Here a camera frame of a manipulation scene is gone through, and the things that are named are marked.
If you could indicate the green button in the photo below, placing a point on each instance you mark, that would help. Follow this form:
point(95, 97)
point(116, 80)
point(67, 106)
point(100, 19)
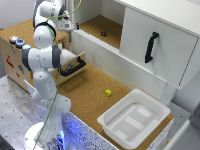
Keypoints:
point(26, 47)

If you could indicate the red button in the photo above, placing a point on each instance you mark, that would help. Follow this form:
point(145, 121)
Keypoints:
point(13, 38)

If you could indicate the blue button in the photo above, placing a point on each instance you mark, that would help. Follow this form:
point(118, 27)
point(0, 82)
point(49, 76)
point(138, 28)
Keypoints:
point(20, 42)

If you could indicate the yellow block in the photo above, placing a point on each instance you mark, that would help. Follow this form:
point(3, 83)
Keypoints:
point(108, 92)

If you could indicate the wooden drawer box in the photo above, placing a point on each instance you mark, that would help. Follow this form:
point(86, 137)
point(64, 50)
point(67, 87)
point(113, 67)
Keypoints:
point(13, 66)

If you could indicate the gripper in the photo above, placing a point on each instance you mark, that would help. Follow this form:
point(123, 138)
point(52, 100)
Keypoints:
point(67, 24)

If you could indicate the white sliding door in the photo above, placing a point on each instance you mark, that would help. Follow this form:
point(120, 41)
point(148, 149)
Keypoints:
point(173, 50)

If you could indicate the purple block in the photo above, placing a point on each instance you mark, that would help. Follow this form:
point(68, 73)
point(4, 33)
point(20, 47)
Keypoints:
point(103, 33)

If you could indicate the white plastic box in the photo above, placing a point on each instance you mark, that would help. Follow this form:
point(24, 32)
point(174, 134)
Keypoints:
point(133, 121)

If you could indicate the white cabinet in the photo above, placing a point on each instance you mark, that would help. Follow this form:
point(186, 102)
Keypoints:
point(100, 56)

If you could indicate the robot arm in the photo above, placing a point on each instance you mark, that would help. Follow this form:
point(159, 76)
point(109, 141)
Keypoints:
point(42, 80)

